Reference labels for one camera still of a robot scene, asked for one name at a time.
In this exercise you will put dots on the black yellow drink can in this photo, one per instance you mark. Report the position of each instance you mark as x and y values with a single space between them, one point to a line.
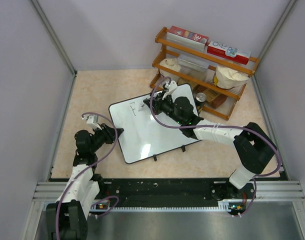
200 99

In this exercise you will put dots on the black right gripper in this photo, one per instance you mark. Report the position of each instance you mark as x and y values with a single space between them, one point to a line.
158 102

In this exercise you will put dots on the red white box right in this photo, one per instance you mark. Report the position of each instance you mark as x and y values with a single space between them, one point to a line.
228 52

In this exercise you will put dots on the grey cable duct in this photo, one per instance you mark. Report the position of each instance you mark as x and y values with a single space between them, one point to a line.
222 206

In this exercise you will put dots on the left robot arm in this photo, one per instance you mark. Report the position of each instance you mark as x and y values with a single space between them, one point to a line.
66 218

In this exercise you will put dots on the white paper bag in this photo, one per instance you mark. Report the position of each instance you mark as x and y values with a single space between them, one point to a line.
228 78
172 64

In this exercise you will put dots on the clear plastic box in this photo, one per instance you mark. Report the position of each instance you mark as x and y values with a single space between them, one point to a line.
193 63

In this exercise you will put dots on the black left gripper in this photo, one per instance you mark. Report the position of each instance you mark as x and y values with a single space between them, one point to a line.
110 133

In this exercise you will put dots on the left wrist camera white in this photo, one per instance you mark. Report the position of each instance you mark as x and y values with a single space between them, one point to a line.
91 120

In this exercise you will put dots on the red white box left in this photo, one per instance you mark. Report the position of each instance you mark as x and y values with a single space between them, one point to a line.
187 38

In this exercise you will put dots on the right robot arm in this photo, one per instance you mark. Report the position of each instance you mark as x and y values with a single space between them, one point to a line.
253 146

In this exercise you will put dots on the white paper bag left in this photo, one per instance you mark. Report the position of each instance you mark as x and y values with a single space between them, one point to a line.
172 64

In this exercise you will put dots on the orange wooden shelf rack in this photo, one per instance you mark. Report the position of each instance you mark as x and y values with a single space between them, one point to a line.
198 79

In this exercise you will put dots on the white paper bag right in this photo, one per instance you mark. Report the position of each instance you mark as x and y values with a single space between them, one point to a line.
228 78

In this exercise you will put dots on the red white box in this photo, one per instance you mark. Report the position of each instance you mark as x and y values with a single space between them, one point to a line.
228 52
187 38

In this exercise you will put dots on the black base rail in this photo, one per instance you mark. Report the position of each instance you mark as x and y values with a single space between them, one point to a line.
181 192

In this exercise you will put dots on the white whiteboard black frame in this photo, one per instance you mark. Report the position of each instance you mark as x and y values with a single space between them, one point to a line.
143 137

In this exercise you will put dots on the brown scouring pad pack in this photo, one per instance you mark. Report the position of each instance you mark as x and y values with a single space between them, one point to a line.
214 98

